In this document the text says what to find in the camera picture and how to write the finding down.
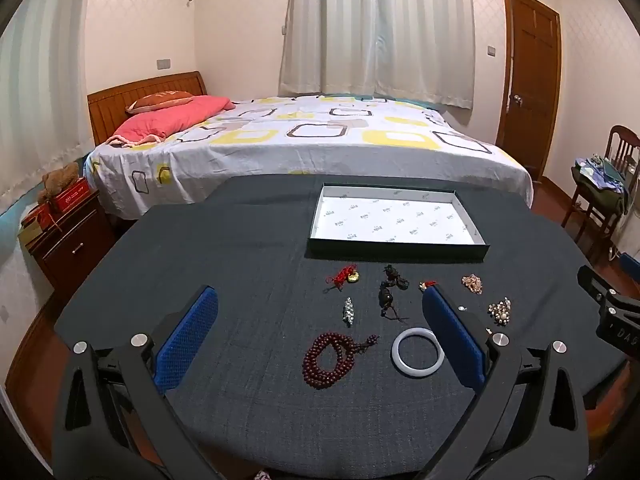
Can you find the red gift box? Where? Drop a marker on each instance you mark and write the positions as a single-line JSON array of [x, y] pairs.
[[72, 196]]

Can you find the dark green jewelry tray box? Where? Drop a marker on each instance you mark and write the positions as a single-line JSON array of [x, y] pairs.
[[400, 220]]

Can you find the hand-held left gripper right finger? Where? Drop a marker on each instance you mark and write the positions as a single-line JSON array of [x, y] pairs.
[[452, 340]]

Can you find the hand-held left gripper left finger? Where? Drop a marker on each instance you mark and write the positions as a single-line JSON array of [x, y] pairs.
[[187, 340]]

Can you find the brown cushion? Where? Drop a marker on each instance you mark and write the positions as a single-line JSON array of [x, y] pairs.
[[160, 101]]

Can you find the stack of flat boxes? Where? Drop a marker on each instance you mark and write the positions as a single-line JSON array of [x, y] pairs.
[[37, 225]]

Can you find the silver brooch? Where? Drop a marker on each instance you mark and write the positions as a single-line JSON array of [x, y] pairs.
[[348, 311]]

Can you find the small red tassel gold charm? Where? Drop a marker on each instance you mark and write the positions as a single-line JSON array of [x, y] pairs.
[[426, 286]]

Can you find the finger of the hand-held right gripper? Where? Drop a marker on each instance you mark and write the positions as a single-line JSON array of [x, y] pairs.
[[595, 285], [631, 264]]

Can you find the bed with patterned sheet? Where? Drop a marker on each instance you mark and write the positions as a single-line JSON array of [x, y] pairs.
[[325, 145]]

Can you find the white jade bangle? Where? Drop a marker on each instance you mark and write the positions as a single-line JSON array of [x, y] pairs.
[[396, 352]]

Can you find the grey wall socket plate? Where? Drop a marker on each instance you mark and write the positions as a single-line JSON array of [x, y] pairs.
[[163, 64]]

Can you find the pink pillow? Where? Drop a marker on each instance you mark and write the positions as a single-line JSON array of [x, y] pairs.
[[165, 120]]

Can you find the brown teddy bear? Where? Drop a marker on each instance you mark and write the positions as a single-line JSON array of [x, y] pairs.
[[57, 180]]

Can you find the wooden chair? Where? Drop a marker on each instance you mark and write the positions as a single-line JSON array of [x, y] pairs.
[[587, 210]]

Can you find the pile of clothes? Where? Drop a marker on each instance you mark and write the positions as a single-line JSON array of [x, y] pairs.
[[600, 180]]

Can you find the white window curtain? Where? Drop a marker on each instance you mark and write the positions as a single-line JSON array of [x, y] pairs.
[[375, 30]]

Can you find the dark wooden nightstand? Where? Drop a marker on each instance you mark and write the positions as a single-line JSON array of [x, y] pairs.
[[75, 245]]

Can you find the wooden headboard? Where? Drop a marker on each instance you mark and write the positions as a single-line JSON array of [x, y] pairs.
[[115, 105]]

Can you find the white sheer side curtain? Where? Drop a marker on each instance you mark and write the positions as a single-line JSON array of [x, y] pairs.
[[40, 85]]

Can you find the brown wooden door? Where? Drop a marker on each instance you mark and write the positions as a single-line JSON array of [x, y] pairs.
[[530, 85]]

